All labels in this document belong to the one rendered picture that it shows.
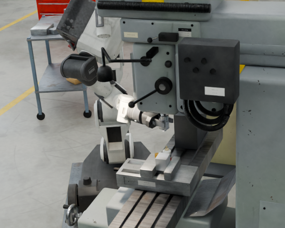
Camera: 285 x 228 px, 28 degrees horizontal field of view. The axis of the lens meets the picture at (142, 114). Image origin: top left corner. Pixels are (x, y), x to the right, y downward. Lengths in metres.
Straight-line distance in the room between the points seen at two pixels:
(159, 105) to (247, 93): 0.44
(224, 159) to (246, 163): 2.32
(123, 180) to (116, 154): 0.79
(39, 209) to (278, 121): 2.52
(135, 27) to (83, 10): 0.53
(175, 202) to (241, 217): 0.31
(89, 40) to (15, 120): 3.13
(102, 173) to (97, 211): 0.66
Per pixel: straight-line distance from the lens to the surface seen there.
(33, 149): 5.12
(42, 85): 5.66
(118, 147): 3.35
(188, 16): 2.17
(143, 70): 2.34
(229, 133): 4.43
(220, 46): 1.91
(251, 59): 2.18
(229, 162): 4.55
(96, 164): 3.57
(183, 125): 2.85
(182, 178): 2.53
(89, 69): 2.67
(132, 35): 2.28
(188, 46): 1.94
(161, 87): 2.30
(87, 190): 3.27
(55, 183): 4.55
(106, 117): 3.16
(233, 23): 2.15
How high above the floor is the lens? 2.32
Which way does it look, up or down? 25 degrees down
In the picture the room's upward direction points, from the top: 4 degrees counter-clockwise
